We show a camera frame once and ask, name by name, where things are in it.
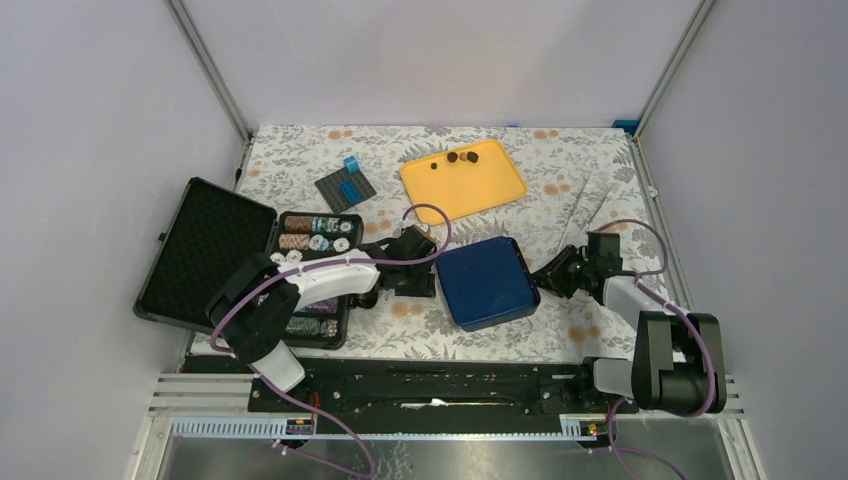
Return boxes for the blue tin lid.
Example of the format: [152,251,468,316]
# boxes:
[435,236,541,332]

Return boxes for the clear plastic tongs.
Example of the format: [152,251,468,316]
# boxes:
[561,177,614,243]

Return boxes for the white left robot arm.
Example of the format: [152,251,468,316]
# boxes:
[205,225,449,411]

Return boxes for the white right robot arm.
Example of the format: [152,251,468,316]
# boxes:
[531,232,727,417]

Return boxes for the yellow plastic tray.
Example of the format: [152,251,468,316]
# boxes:
[399,139,527,225]

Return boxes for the floral table cloth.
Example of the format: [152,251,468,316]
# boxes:
[239,125,666,363]

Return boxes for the pile of dark chocolates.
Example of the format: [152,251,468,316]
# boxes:
[446,151,479,163]

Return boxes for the blue building brick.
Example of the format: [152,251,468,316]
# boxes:
[343,156,360,175]

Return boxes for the grey building block plate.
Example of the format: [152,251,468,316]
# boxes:
[314,167,376,213]

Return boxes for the blue clamp at corner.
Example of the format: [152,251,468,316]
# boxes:
[611,119,640,136]

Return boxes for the black poker chip case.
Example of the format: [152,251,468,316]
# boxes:
[133,177,364,334]

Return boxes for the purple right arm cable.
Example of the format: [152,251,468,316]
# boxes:
[596,219,720,480]

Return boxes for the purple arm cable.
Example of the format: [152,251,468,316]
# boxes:
[596,219,720,480]
[209,203,454,480]

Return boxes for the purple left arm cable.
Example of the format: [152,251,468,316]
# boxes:
[209,203,454,480]

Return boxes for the grey cable duct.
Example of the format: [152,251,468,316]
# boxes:
[170,416,597,442]

